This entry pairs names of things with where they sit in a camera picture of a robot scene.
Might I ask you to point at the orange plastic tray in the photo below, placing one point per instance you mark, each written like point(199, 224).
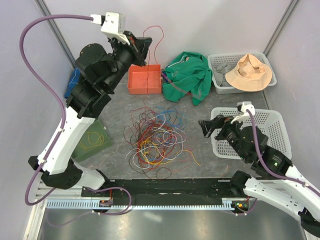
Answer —
point(143, 80)

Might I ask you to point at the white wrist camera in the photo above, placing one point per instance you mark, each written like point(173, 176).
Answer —
point(247, 109)
point(112, 25)

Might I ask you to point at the beige bucket hat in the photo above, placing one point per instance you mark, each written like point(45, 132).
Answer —
point(249, 74)

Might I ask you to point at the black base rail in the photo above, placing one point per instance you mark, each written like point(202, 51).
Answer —
point(179, 190)

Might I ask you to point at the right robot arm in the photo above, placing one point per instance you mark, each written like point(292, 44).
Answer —
point(301, 199)

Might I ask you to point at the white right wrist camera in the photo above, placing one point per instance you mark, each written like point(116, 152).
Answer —
point(247, 109)

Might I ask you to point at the light blue cable duct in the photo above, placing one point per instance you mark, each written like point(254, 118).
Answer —
point(99, 205)

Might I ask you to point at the grey cloth in basket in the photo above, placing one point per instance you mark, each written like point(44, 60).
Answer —
point(219, 73)

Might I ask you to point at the large white perforated basket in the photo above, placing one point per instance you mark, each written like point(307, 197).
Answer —
point(270, 123)

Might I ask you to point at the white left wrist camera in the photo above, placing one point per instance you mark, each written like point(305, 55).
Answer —
point(112, 25)

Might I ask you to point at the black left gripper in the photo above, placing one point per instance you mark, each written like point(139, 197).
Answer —
point(139, 47)

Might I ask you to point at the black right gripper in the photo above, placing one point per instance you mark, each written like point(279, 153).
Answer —
point(208, 126)

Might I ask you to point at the green jacket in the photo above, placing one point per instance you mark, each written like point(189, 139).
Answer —
point(188, 73)

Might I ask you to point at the green plastic tray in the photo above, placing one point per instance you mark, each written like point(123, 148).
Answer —
point(93, 141)

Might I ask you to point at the blue plaid cloth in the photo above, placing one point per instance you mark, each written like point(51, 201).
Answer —
point(72, 82)

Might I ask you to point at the small white perforated basket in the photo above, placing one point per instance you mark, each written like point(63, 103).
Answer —
point(230, 58)

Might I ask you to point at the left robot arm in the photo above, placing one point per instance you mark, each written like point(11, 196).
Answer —
point(100, 72)

